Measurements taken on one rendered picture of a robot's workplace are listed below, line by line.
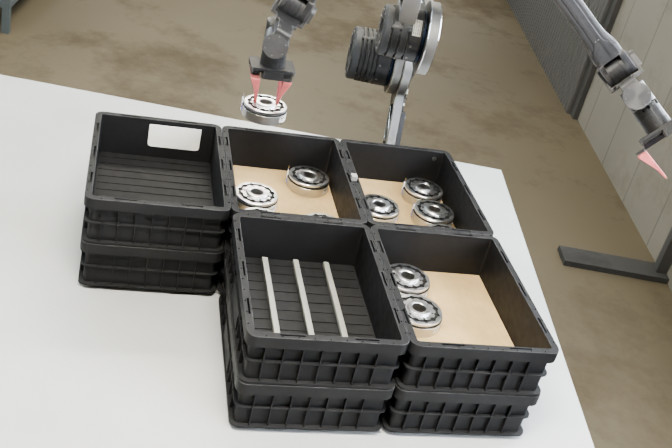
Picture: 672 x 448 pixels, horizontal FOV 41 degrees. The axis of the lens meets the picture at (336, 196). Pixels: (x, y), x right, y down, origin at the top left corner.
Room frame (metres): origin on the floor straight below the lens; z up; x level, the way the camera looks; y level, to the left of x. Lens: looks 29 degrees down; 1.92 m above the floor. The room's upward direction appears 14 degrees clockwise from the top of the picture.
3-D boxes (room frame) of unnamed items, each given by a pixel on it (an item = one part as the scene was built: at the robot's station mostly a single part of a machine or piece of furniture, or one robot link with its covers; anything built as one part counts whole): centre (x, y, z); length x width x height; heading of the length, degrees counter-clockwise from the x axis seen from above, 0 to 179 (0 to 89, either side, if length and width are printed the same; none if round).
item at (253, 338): (1.45, 0.00, 0.92); 0.40 x 0.30 x 0.02; 16
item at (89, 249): (1.75, 0.40, 0.76); 0.40 x 0.30 x 0.12; 16
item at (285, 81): (1.92, 0.20, 1.09); 0.07 x 0.07 x 0.09; 16
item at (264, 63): (1.91, 0.21, 1.16); 0.10 x 0.07 x 0.07; 106
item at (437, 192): (2.04, -0.21, 0.86); 0.10 x 0.10 x 0.01
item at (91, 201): (1.75, 0.40, 0.92); 0.40 x 0.30 x 0.02; 16
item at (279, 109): (1.91, 0.21, 1.04); 0.10 x 0.10 x 0.01
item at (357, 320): (1.45, 0.00, 0.87); 0.40 x 0.30 x 0.11; 16
